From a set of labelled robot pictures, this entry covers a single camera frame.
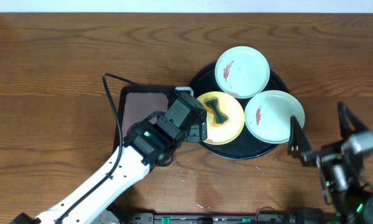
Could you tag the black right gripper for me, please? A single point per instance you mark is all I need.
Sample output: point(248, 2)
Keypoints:
point(329, 153)

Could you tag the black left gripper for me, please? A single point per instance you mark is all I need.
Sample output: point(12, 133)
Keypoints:
point(197, 132)

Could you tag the green yellow sponge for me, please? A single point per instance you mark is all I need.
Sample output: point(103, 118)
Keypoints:
point(213, 106)

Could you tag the yellow plate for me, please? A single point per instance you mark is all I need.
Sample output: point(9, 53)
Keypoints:
point(233, 109)

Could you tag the mint green plate top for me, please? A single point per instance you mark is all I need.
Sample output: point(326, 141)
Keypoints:
point(242, 72)

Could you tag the mint green plate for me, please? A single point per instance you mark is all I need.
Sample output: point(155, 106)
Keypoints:
point(242, 72)
point(267, 115)

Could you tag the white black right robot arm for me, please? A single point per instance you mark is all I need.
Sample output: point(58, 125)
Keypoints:
point(352, 197)

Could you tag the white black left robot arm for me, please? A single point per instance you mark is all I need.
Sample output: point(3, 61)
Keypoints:
point(148, 143)

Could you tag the black rectangular tray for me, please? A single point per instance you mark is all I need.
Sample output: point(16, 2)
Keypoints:
point(136, 103)

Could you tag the round black tray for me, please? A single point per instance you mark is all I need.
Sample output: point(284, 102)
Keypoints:
point(245, 145)

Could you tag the mint green plate right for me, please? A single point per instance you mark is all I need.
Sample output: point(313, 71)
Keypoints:
point(267, 115)

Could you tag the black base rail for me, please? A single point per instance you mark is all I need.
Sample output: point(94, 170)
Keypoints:
point(150, 218)

